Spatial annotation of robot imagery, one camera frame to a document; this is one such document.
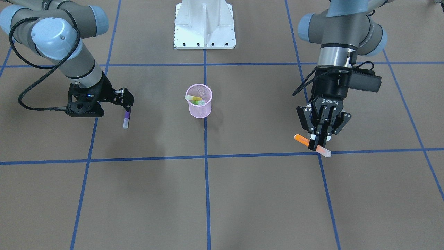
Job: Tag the purple highlighter pen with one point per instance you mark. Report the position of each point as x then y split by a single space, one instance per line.
126 119

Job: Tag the orange highlighter pen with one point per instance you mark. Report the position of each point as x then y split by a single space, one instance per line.
318 148

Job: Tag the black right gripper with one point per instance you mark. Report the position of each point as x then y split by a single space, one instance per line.
105 89

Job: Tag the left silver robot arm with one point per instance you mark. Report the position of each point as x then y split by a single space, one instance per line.
344 31

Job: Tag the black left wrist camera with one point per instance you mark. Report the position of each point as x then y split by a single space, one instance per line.
364 80

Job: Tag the pink mesh pen holder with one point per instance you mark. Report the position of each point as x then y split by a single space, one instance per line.
203 91

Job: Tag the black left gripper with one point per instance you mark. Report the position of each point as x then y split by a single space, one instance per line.
329 91

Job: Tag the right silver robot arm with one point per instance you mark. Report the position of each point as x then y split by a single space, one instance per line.
48 35

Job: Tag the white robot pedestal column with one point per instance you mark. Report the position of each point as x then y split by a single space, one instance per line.
204 25

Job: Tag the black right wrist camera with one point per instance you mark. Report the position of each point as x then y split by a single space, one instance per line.
84 105

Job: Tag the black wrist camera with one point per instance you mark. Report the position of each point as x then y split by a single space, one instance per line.
364 80
84 105

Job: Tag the green highlighter pen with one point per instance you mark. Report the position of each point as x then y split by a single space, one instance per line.
199 103

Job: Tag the yellow highlighter pen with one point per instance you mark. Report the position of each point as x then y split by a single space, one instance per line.
193 98

